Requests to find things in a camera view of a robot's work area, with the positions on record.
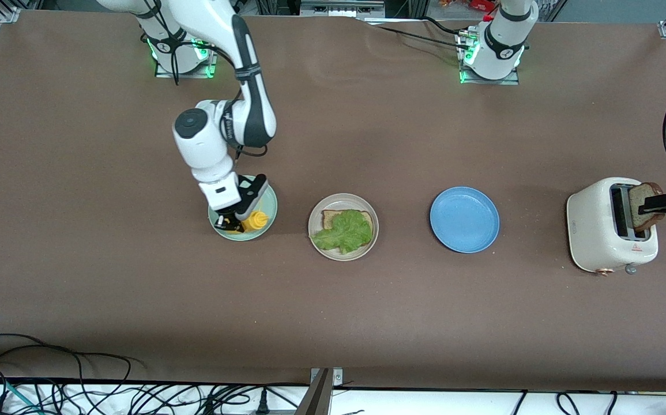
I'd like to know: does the yellow mustard squeeze bottle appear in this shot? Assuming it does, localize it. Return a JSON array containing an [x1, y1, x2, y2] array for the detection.
[[223, 210, 269, 235]]

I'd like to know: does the brown bread slice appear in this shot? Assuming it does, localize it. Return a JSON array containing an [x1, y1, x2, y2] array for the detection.
[[322, 209, 375, 246], [628, 182, 666, 233]]

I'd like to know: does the green lettuce leaf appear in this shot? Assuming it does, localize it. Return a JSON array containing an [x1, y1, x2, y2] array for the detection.
[[313, 209, 374, 255]]

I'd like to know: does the light green plate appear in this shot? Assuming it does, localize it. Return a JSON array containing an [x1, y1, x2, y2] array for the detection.
[[208, 175, 279, 242]]

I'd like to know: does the beige plate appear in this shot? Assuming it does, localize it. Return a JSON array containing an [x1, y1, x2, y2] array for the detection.
[[308, 193, 379, 262]]

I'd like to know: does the blue plate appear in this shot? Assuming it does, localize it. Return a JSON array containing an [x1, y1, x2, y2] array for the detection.
[[430, 186, 501, 254]]

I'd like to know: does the white two-slot toaster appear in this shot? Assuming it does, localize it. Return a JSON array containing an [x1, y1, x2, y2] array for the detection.
[[566, 177, 659, 276]]

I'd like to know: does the grey metal profile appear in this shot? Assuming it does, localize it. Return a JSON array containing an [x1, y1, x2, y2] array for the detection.
[[295, 369, 333, 415]]

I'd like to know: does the red packaging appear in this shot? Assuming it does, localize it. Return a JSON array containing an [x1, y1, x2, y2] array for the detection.
[[439, 0, 498, 12]]

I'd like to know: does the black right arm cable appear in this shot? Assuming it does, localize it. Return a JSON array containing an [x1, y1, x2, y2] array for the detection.
[[140, 0, 270, 159]]

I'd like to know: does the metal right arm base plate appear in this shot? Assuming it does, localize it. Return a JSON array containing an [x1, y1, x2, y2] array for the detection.
[[154, 23, 221, 78]]

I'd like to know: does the metal table edge bracket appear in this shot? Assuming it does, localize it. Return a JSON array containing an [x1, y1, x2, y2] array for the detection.
[[310, 368, 344, 386]]

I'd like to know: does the aluminium frame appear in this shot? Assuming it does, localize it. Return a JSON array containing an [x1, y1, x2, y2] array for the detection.
[[255, 0, 428, 19]]

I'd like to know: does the black cable on table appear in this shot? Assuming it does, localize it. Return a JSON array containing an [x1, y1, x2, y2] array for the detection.
[[362, 16, 472, 50]]

